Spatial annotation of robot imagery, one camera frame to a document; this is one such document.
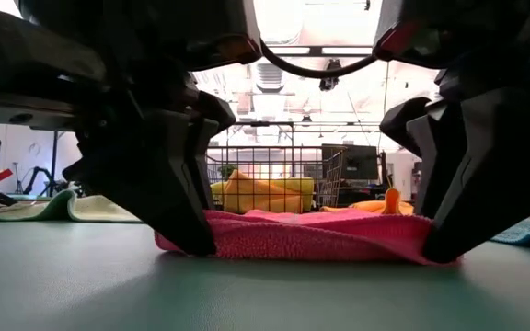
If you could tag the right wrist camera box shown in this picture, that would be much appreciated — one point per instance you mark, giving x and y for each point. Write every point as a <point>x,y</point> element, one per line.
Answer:
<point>398,41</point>

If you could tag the black workstation frame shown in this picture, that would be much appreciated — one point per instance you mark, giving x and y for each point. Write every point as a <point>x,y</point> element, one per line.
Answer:
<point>54,161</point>

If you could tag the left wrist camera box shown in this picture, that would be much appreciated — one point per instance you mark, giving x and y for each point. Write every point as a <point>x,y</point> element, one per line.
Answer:
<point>242,48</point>

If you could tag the pale green microfiber towel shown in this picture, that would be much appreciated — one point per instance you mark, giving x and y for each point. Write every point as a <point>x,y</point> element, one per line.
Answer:
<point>99,209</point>

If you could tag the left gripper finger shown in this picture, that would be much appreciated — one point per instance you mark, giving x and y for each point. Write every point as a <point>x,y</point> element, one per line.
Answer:
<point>214,115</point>
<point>154,184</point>

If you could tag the overhead light bar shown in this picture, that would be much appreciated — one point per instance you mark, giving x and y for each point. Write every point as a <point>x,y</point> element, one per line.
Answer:
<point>320,51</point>

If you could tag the orange microfiber towel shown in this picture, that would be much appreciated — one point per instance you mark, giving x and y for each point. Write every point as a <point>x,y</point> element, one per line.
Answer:
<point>256,197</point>
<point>391,202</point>

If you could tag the black monitor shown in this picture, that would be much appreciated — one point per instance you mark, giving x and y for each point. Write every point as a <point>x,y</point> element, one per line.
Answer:
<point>357,161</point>

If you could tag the teal table mat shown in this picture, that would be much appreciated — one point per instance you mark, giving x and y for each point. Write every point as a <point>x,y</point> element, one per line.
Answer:
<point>265,294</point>

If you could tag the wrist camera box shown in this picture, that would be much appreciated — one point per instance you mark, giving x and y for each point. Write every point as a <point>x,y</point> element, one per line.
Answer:
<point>242,48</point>
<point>398,41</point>

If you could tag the yellow microfiber towel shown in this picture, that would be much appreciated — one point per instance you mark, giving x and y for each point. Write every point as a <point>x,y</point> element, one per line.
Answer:
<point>307,193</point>

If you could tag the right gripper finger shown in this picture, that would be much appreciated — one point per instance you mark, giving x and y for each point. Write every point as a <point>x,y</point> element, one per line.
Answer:
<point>407,124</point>
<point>499,174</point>

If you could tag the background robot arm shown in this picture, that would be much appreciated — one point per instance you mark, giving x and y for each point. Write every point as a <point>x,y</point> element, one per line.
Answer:
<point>39,177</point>

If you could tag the pink microfiber towel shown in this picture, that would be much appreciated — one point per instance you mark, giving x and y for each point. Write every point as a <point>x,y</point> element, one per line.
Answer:
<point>315,239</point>

